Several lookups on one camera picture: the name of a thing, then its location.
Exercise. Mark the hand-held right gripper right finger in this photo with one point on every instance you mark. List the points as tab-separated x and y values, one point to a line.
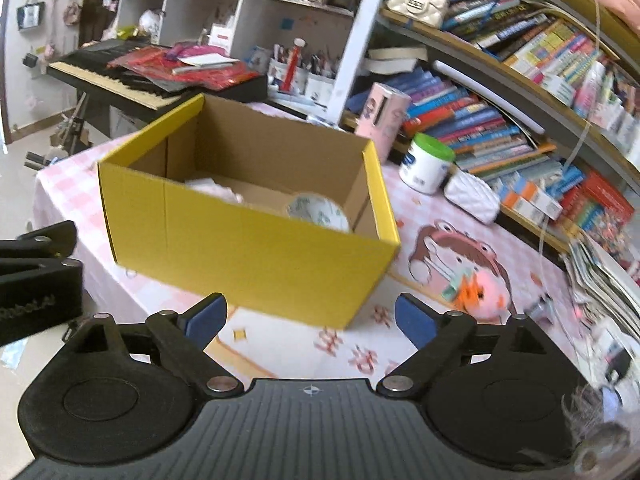
415	317

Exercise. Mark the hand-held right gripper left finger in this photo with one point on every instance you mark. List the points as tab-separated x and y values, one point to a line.
207	312

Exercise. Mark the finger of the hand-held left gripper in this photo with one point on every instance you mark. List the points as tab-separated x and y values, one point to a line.
40	242

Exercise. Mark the yellow cardboard box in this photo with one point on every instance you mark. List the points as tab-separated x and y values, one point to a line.
250	260

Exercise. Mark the large pink plush toy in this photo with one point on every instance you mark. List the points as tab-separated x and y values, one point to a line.
215	190

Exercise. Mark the yellow tape roll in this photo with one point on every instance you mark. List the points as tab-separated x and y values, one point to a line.
320	210

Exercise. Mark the white plug adapter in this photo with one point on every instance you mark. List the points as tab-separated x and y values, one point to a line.
452	287

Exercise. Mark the small pink plush toy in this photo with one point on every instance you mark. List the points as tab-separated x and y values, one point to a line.
487	292

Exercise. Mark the keyboard stand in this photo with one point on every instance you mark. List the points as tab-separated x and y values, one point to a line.
67	130

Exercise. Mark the small grey gadget toy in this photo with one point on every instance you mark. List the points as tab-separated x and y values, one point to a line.
542	307

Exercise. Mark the white quilted tissue box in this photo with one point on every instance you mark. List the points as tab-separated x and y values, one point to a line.
472	197

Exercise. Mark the white jar green lid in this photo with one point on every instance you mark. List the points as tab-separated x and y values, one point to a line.
425	165

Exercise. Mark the orange and blue carton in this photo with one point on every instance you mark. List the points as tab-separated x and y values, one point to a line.
512	195
535	200

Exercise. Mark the black electronic keyboard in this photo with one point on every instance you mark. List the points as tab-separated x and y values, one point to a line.
100	77

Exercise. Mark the stack of papers and booklets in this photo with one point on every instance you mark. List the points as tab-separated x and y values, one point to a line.
605	280

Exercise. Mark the pink humidifier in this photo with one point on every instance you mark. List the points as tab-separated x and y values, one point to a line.
382	120

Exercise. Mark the red book box set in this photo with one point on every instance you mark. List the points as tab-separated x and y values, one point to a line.
600	205

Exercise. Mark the hanging dark bag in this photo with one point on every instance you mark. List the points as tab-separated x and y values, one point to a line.
30	15

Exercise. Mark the red folders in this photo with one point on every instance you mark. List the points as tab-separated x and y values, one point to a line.
210	77

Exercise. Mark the white pen holders with pens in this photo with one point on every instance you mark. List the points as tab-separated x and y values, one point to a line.
300	77

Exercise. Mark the white bookshelf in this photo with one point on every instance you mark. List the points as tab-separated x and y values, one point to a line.
360	35

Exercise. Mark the white cubby organizer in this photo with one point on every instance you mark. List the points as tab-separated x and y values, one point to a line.
250	15

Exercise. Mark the shelf row of books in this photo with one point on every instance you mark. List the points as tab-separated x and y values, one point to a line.
545	45

